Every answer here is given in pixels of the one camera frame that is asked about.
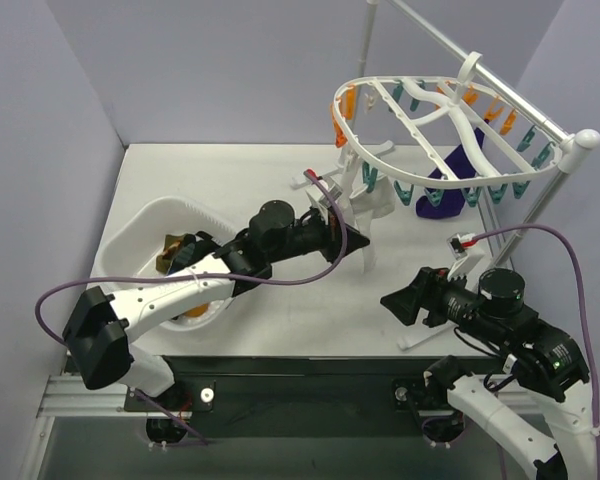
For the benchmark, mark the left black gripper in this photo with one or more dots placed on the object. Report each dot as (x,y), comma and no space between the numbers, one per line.
(333,240)

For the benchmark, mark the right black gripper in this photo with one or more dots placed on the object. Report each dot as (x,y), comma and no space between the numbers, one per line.
(427,300)

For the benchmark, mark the white sock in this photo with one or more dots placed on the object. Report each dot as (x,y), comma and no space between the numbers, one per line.
(349,161)
(368,206)

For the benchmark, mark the white round clip hanger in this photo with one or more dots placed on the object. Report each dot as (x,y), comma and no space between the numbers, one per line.
(437,134)

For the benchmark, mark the black blue sock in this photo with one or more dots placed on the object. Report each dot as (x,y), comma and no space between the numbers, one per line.
(192,249)

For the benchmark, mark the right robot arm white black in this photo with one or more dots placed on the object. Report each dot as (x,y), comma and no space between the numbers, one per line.
(540,358)

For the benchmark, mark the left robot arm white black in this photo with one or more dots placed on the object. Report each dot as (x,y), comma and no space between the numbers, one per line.
(103,327)

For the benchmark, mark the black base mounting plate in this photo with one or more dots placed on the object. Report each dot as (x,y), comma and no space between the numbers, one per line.
(240,397)

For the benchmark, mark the white plastic basket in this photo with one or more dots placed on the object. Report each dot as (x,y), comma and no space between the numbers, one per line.
(132,252)

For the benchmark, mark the silver white drying rack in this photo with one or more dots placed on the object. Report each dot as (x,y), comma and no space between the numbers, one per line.
(580,147)

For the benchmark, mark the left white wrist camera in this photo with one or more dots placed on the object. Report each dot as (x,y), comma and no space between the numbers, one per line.
(321,192)

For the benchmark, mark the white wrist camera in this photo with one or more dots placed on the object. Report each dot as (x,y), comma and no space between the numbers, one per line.
(467,255)
(321,192)

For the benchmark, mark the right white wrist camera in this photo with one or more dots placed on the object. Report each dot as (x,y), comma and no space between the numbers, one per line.
(467,255)

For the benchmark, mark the aluminium rail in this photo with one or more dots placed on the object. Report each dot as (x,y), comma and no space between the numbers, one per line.
(66,396)

